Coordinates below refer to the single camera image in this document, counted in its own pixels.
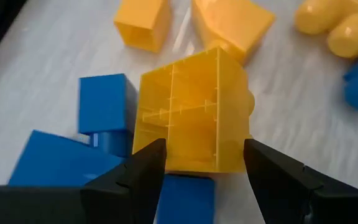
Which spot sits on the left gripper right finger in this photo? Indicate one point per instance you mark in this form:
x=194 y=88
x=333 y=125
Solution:
x=284 y=196

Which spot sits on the yellow plastic building block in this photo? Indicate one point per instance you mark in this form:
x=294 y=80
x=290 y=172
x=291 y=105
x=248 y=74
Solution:
x=141 y=21
x=346 y=34
x=197 y=109
x=232 y=21

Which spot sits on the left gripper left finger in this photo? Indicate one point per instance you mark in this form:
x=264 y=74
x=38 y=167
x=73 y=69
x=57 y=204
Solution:
x=120 y=202

